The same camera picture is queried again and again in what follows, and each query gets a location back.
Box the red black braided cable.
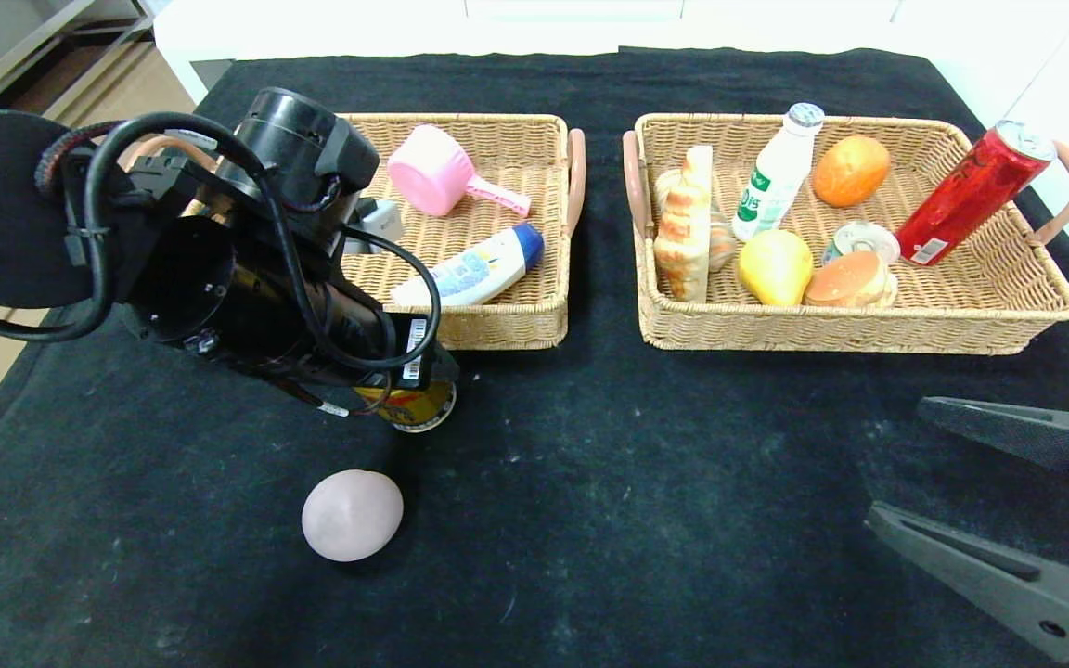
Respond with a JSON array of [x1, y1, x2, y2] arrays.
[[33, 121, 127, 198]]

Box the pale pink egg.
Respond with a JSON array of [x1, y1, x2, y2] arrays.
[[301, 469, 404, 563]]

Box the gold drink can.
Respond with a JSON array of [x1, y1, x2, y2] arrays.
[[354, 379, 457, 435]]

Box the white lotion bottle blue cap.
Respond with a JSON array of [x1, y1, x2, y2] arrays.
[[389, 222, 546, 308]]

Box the striped long bread roll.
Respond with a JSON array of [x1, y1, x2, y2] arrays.
[[653, 167, 740, 273]]

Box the white milk drink bottle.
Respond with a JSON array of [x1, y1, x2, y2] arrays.
[[732, 102, 826, 244]]

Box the wicker basket with handles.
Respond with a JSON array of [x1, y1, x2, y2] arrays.
[[123, 113, 587, 351], [623, 113, 1069, 356]]

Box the round orange bun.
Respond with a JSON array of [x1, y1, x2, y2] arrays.
[[812, 135, 892, 208]]

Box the burger bun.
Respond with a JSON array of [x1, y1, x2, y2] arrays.
[[804, 250, 897, 309]]

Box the small silver tin can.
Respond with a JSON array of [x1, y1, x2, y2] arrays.
[[820, 221, 901, 268]]

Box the tall red drink can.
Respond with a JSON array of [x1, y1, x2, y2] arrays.
[[895, 121, 1057, 267]]

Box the yellow pear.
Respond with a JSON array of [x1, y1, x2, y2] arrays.
[[737, 230, 816, 308]]

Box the white table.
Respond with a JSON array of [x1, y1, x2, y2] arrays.
[[152, 0, 1069, 103]]

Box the pink saucepan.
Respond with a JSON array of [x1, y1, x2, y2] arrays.
[[387, 124, 533, 218]]

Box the black tablecloth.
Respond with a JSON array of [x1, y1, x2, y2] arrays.
[[0, 46, 1069, 668]]

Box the striped croissant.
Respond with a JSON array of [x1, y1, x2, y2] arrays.
[[653, 145, 715, 303]]

